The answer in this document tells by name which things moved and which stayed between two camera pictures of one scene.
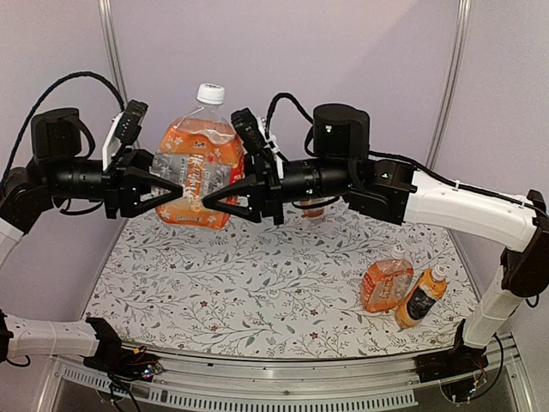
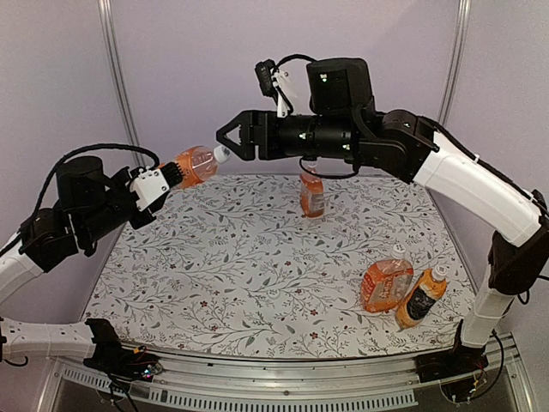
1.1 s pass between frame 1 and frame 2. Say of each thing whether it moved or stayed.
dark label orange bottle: stayed
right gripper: moved
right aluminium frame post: stayed
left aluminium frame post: stayed
